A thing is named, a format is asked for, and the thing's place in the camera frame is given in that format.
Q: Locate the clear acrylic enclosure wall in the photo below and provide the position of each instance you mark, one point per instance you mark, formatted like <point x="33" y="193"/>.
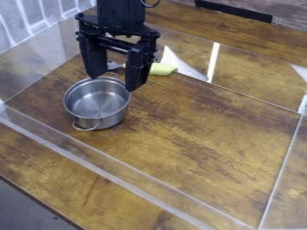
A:
<point x="208" y="155"/>

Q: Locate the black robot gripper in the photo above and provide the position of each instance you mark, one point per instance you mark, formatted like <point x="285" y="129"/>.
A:
<point x="116" y="27"/>

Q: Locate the black bar on table edge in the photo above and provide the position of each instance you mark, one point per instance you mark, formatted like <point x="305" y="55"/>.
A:
<point x="261" y="17"/>

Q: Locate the green handled metal spoon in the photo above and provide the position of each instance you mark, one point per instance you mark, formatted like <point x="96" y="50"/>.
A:
<point x="157" y="68"/>

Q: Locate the stainless steel pot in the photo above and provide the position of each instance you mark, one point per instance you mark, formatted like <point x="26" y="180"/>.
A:
<point x="97" y="102"/>

